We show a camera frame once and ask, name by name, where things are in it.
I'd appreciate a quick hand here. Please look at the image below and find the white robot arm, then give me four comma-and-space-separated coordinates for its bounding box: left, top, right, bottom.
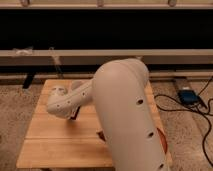
47, 58, 170, 171

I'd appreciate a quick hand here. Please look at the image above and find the wooden table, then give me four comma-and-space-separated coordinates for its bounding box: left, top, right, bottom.
15, 78, 174, 169

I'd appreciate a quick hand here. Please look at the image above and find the clear plastic cup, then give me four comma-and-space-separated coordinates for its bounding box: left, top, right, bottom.
71, 80, 83, 90

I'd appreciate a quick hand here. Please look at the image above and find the blue power adapter box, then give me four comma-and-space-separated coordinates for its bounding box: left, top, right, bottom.
178, 90, 198, 105

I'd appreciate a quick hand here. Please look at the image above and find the orange plate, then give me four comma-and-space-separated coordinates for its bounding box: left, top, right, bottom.
157, 128, 168, 154

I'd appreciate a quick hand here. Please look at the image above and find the black floor cable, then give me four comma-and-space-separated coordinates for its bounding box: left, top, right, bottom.
153, 75, 213, 168

